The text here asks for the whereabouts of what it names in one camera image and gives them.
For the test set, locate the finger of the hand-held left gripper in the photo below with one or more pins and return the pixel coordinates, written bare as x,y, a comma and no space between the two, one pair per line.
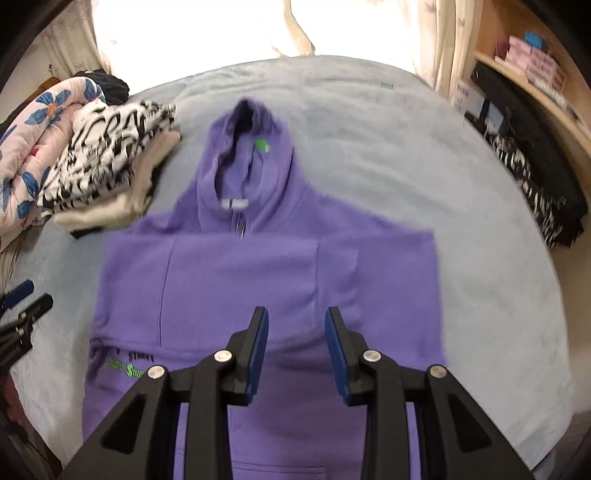
27,314
16,295

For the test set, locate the purple zip hoodie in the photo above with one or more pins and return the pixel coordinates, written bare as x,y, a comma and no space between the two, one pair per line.
258,258

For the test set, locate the black and white patterned cloth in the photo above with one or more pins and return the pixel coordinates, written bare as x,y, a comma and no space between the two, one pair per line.
526,194

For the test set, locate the black knitted cloth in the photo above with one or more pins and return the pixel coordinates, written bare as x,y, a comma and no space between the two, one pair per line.
104,85

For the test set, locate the white printed box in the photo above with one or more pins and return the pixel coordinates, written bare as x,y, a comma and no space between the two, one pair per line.
467,97

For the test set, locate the pink drawer box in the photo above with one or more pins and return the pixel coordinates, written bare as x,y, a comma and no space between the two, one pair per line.
535,67

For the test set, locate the black and white printed garment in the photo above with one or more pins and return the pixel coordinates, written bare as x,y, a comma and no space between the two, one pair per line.
101,147

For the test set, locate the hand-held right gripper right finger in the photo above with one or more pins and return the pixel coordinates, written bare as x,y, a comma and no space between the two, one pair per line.
336,355

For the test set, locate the long black bag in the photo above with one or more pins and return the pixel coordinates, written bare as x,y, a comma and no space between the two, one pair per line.
545,152

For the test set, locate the pink floral quilt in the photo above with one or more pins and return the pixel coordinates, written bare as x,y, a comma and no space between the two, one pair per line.
32,152

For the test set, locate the blue box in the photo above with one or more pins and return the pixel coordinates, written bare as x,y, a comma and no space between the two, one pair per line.
534,39

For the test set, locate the cream folded garment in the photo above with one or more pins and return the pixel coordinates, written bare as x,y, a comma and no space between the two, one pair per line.
124,198

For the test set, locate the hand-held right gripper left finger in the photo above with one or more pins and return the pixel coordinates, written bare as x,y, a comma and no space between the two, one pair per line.
256,350

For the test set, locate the wooden wall shelf unit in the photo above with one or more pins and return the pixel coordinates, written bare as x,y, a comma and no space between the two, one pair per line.
568,134

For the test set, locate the grey bed blanket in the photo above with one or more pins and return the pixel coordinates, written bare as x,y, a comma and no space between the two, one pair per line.
461,230

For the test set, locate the black folded garment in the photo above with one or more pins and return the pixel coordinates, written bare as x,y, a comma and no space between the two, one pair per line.
85,231

